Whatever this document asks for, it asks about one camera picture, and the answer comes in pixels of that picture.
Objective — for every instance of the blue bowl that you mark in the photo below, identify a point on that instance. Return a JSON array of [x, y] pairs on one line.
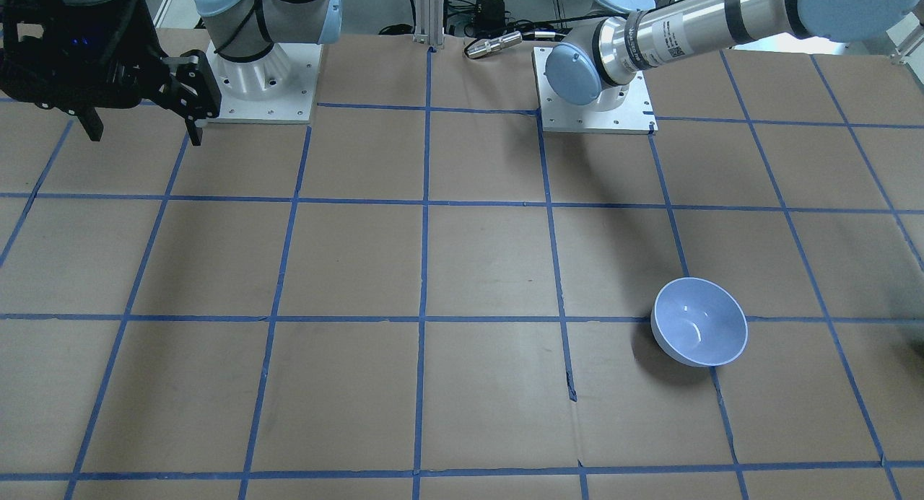
[[698, 323]]

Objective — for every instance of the silver metal cylinder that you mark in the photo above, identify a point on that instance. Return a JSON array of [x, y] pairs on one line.
[[487, 47]]

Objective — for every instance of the black adapter box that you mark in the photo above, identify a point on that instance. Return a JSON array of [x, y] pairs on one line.
[[489, 15]]

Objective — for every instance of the aluminium frame post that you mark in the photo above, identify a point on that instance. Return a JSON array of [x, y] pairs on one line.
[[428, 21]]

